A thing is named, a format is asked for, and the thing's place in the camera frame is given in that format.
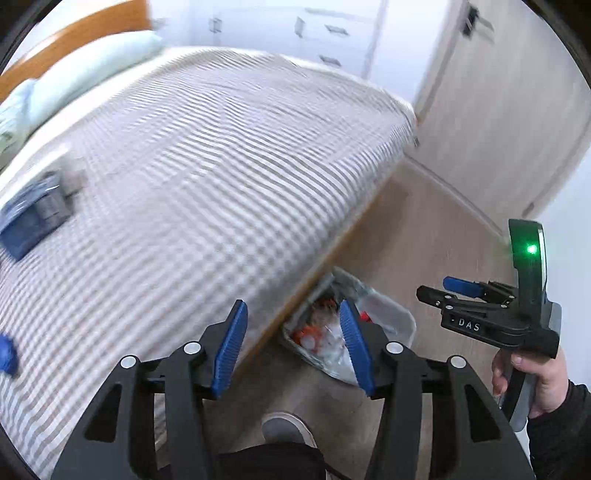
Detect person's right forearm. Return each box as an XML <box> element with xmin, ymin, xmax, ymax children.
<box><xmin>526</xmin><ymin>381</ymin><xmax>591</xmax><ymax>480</ymax></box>

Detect blue plastic cap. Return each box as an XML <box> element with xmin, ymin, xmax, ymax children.
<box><xmin>0</xmin><ymin>333</ymin><xmax>19</xmax><ymax>377</ymax></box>

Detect green floral blanket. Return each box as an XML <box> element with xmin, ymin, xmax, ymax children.
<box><xmin>0</xmin><ymin>78</ymin><xmax>38</xmax><ymax>162</ymax></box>

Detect white wardrobe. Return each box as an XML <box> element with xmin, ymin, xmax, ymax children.
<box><xmin>152</xmin><ymin>0</ymin><xmax>389</xmax><ymax>79</ymax></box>

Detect grey shoe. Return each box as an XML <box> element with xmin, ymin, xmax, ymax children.
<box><xmin>261</xmin><ymin>412</ymin><xmax>319</xmax><ymax>450</ymax></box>

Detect red and white wrapper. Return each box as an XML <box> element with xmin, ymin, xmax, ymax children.
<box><xmin>295</xmin><ymin>325</ymin><xmax>324</xmax><ymax>349</ymax></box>

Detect beige door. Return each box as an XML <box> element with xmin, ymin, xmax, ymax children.
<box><xmin>413</xmin><ymin>0</ymin><xmax>591</xmax><ymax>217</ymax></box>

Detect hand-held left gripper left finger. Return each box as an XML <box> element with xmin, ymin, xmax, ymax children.
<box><xmin>51</xmin><ymin>299</ymin><xmax>249</xmax><ymax>480</ymax></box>

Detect person's black pants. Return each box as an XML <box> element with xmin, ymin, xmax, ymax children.
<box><xmin>217</xmin><ymin>442</ymin><xmax>328</xmax><ymax>480</ymax></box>

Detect black door handle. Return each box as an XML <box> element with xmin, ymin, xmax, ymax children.
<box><xmin>464</xmin><ymin>7</ymin><xmax>495</xmax><ymax>40</ymax></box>

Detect white plastic bag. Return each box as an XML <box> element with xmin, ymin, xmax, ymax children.
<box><xmin>318</xmin><ymin>323</ymin><xmax>361</xmax><ymax>384</ymax></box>

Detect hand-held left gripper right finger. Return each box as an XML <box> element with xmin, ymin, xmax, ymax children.
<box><xmin>339</xmin><ymin>299</ymin><xmax>536</xmax><ymax>480</ymax></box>

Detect light blue pillow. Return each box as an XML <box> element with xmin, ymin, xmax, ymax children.
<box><xmin>28</xmin><ymin>31</ymin><xmax>164</xmax><ymax>125</ymax></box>

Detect blue cardboard box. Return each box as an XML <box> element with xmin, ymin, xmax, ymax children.
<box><xmin>0</xmin><ymin>171</ymin><xmax>75</xmax><ymax>261</ymax></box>

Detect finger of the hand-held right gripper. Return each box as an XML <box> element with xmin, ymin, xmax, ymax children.
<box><xmin>442</xmin><ymin>276</ymin><xmax>519</xmax><ymax>306</ymax></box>
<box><xmin>416</xmin><ymin>285</ymin><xmax>486</xmax><ymax>312</ymax></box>

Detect white waste bin with liner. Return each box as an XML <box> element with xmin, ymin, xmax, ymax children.
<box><xmin>281</xmin><ymin>267</ymin><xmax>416</xmax><ymax>386</ymax></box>

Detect wooden bed with checkered cover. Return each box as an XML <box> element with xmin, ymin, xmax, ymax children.
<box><xmin>0</xmin><ymin>0</ymin><xmax>416</xmax><ymax>365</ymax></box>

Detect person's right hand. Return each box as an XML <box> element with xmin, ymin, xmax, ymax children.
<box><xmin>491</xmin><ymin>344</ymin><xmax>571</xmax><ymax>415</ymax></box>

